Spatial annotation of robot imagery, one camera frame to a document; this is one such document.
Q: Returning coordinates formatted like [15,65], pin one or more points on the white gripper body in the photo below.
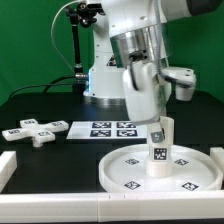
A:
[146,104]

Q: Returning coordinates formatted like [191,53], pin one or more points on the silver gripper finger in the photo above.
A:
[156,132]

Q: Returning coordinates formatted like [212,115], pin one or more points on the white round table top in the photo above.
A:
[130,169]

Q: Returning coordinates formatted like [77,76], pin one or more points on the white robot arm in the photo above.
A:
[132,56]

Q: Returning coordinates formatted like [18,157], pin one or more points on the white right fence block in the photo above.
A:
[217,154]

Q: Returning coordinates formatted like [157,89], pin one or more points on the white fence block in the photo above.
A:
[217,154]
[8,164]

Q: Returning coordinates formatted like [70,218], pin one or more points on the white marker sheet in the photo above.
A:
[111,130]

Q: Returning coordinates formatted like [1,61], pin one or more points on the white front fence bar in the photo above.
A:
[105,207]

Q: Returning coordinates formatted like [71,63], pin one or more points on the white cross-shaped table base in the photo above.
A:
[39,133]

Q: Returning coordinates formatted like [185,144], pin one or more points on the white left fence block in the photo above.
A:
[8,164]

